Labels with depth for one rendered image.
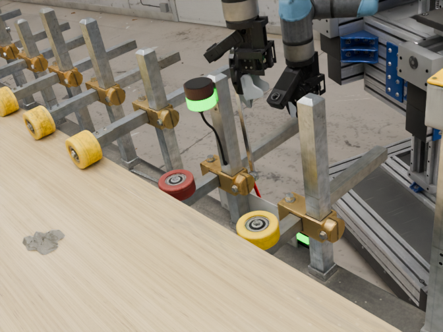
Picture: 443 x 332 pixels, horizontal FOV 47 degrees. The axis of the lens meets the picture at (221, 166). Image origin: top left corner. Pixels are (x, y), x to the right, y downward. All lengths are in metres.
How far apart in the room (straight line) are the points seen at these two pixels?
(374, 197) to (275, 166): 0.76
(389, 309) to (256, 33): 0.61
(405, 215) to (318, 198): 1.10
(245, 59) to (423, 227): 1.13
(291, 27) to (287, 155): 1.61
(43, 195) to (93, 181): 0.12
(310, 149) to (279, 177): 1.71
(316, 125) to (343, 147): 1.94
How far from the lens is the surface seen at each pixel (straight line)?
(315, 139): 0.91
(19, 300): 0.99
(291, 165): 2.72
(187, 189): 1.11
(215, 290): 0.87
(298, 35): 1.26
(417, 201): 2.13
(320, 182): 0.97
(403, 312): 1.09
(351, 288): 1.12
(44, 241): 1.07
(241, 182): 1.15
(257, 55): 1.09
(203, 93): 1.02
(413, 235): 1.98
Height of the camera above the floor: 1.53
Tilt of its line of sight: 33 degrees down
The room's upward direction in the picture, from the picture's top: 11 degrees counter-clockwise
